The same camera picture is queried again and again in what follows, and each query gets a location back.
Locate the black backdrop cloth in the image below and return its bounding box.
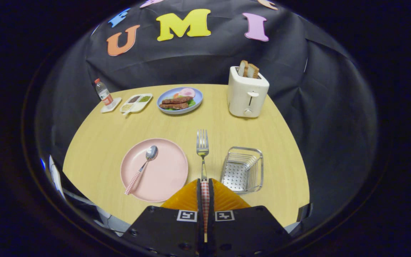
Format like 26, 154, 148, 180
36, 0, 379, 236

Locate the blue plate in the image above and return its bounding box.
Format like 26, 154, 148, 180
157, 87, 203, 115

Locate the metal wire basket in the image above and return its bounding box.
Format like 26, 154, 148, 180
220, 146, 264, 194

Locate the white square coaster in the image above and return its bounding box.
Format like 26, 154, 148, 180
101, 97, 122, 113

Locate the spoon with red checked handle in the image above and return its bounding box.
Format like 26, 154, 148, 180
125, 145, 158, 195

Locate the black chair frame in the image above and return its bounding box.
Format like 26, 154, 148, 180
296, 203, 313, 222

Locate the brown meat strip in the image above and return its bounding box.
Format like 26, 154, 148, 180
159, 102, 189, 110
162, 96, 194, 105

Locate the cream toaster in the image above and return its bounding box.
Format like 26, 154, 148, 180
227, 66, 270, 118

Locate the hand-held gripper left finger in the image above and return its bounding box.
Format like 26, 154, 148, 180
122, 178, 206, 257

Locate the pink plate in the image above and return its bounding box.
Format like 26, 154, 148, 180
120, 138, 189, 203

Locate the fork with red checked handle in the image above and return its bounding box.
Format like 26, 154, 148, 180
196, 129, 210, 243

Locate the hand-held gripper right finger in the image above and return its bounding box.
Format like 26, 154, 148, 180
205, 178, 288, 257

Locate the clear water bottle red label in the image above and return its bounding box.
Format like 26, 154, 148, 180
95, 79, 114, 106

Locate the white divided dish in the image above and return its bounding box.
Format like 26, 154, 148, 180
120, 94, 153, 115

